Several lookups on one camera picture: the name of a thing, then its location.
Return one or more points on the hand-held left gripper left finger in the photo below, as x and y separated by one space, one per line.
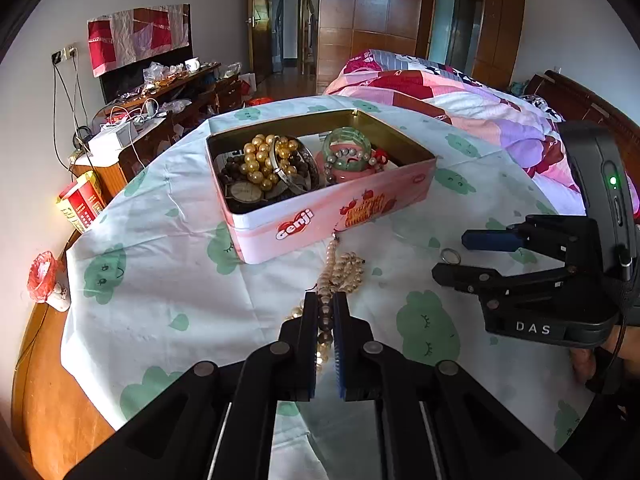
310 355

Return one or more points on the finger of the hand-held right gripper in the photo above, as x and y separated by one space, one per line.
480 277
490 240

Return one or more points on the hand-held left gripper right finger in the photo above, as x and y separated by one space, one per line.
341 355

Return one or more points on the pink tin box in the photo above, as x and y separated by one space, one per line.
300 230

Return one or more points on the silver wristwatch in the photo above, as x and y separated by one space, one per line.
245 191

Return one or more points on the green jade bangle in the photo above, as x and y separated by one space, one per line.
345 134

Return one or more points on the silver bangle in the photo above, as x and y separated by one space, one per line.
287 176

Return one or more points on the person's right hand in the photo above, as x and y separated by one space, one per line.
583 365

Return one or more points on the bed with patchwork quilt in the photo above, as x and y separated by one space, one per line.
475 105

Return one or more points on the pink bangle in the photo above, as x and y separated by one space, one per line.
350 176

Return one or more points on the wooden bed headboard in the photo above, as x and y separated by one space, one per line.
575 97

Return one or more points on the white green cloud tablecloth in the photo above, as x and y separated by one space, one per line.
150 240

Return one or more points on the cluttered wooden desk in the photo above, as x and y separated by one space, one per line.
150 145

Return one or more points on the wooden wardrobe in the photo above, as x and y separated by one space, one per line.
340 20

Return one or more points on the yellow red carton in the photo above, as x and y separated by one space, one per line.
82 200

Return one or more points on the red plastic bag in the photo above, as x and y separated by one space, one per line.
42 275

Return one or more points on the white box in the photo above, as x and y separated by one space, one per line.
112 137

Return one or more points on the wooden door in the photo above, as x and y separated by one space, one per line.
260 45

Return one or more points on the white cup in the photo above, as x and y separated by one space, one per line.
192 65

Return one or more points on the clear plastic bag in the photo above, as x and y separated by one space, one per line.
155 72

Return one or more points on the black television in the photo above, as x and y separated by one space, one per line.
120 82

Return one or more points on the red white patchwork cloth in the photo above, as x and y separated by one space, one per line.
135 35

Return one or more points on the wall power socket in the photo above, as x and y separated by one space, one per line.
62 55

